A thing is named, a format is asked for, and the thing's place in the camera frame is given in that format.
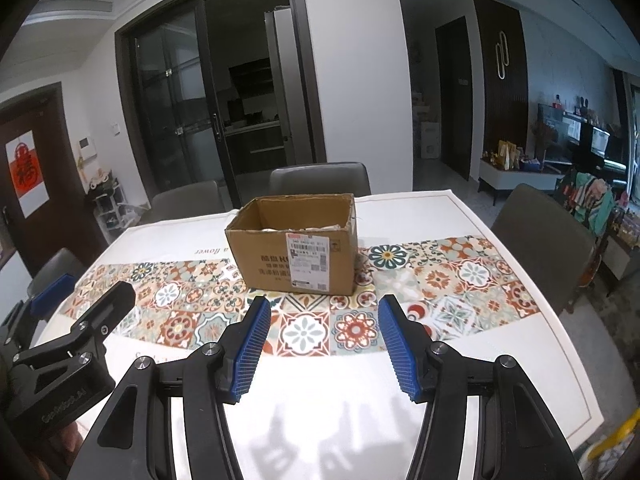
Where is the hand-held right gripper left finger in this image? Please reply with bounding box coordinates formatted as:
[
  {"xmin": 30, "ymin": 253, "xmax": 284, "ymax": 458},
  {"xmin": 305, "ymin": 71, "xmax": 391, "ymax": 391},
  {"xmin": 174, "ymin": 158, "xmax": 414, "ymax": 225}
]
[{"xmin": 67, "ymin": 296, "xmax": 273, "ymax": 480}]

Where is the white carton in hallway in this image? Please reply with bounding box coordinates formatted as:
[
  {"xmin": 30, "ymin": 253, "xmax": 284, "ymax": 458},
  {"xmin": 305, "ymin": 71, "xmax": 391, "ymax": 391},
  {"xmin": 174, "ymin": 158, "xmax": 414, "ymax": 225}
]
[{"xmin": 419, "ymin": 120, "xmax": 442, "ymax": 159}]

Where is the flat screen television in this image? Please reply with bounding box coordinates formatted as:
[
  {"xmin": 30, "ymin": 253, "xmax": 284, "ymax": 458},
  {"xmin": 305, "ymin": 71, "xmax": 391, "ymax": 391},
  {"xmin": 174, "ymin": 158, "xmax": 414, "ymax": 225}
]
[{"xmin": 537, "ymin": 102, "xmax": 627, "ymax": 167}]

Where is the brown cardboard box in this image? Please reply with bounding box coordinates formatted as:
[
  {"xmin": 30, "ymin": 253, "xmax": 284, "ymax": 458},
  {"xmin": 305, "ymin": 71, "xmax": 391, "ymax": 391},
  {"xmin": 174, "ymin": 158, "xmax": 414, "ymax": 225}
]
[{"xmin": 224, "ymin": 193, "xmax": 358, "ymax": 295}]

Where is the grey dining chair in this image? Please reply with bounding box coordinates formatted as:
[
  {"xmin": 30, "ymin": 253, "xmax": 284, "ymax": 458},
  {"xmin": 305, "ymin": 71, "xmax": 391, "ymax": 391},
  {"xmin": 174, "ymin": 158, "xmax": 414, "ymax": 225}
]
[
  {"xmin": 491, "ymin": 183, "xmax": 598, "ymax": 313},
  {"xmin": 150, "ymin": 180, "xmax": 226, "ymax": 226},
  {"xmin": 268, "ymin": 162, "xmax": 372, "ymax": 197},
  {"xmin": 27, "ymin": 247, "xmax": 86, "ymax": 301}
]

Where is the dark wooden door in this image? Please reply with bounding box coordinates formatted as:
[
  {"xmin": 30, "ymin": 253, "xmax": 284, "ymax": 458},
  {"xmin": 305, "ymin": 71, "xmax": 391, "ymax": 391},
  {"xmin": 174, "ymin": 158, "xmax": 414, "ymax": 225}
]
[{"xmin": 0, "ymin": 82, "xmax": 108, "ymax": 273}]

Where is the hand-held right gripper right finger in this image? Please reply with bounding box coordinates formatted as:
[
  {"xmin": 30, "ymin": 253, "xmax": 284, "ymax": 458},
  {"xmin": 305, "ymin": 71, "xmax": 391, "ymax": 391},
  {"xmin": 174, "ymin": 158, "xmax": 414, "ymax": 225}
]
[{"xmin": 377, "ymin": 295, "xmax": 571, "ymax": 480}]

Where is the white sideboard with packets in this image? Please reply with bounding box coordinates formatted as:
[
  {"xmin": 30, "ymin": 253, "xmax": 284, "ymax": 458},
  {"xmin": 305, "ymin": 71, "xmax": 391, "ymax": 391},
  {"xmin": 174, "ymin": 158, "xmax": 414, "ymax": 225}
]
[{"xmin": 479, "ymin": 140, "xmax": 563, "ymax": 206}]

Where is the red paper door decoration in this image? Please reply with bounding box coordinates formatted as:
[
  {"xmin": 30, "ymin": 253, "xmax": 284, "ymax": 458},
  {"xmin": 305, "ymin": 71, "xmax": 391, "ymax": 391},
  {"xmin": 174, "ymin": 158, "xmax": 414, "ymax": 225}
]
[{"xmin": 6, "ymin": 130, "xmax": 48, "ymax": 206}]

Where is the pile of colourful clothes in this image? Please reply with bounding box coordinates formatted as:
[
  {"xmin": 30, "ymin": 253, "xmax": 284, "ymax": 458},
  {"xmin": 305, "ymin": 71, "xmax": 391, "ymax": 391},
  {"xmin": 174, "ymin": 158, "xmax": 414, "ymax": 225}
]
[{"xmin": 564, "ymin": 170, "xmax": 617, "ymax": 237}]

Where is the dark hallway door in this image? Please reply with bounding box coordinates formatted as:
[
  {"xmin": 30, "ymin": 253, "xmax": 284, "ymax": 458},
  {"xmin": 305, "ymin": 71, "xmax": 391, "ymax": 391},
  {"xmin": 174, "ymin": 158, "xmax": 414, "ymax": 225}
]
[{"xmin": 435, "ymin": 15, "xmax": 473, "ymax": 181}]

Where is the yellow plastic object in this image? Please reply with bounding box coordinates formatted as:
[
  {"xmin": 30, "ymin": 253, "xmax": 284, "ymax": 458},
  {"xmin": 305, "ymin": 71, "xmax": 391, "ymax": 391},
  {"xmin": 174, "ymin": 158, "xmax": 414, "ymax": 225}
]
[{"xmin": 585, "ymin": 425, "xmax": 632, "ymax": 480}]

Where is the dark sliding glass door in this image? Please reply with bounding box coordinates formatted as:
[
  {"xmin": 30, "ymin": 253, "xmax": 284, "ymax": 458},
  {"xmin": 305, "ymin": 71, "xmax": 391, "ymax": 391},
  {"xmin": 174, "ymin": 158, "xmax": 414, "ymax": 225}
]
[{"xmin": 115, "ymin": 0, "xmax": 321, "ymax": 203}]

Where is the small white shelf cart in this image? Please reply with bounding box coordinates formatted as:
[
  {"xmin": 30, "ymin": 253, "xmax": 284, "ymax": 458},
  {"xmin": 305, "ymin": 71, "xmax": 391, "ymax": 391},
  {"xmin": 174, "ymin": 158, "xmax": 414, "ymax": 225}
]
[{"xmin": 90, "ymin": 170, "xmax": 148, "ymax": 233}]

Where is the person's left hand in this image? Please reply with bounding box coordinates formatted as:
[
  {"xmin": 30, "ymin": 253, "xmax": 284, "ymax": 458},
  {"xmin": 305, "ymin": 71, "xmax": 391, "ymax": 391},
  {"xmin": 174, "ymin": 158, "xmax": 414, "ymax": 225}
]
[{"xmin": 47, "ymin": 420, "xmax": 88, "ymax": 466}]

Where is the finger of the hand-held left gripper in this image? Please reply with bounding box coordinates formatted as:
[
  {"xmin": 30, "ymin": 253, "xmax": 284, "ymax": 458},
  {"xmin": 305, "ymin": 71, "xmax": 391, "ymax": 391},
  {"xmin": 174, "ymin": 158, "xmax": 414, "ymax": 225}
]
[
  {"xmin": 12, "ymin": 282, "xmax": 136, "ymax": 378},
  {"xmin": 0, "ymin": 274, "xmax": 77, "ymax": 361}
]

